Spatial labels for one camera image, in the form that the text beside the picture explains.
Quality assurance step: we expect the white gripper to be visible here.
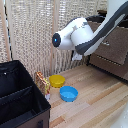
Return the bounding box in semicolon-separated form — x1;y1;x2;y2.
71;51;84;62

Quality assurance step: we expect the yellow plastic bowl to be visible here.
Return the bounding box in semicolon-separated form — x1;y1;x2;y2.
48;74;67;89

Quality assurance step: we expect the blue plastic bowl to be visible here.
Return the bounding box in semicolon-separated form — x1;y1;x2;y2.
59;85;79;103

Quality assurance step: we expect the orange snack box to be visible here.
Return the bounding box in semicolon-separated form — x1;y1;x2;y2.
34;70;52;101

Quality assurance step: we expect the beige woven folding screen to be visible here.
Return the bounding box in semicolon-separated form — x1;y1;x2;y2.
0;0;109;80

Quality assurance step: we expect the black fabric storage box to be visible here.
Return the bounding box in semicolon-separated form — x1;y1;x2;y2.
0;59;52;128

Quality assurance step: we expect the dark drawer cabinet frame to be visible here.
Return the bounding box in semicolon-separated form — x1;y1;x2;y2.
86;9;128;83

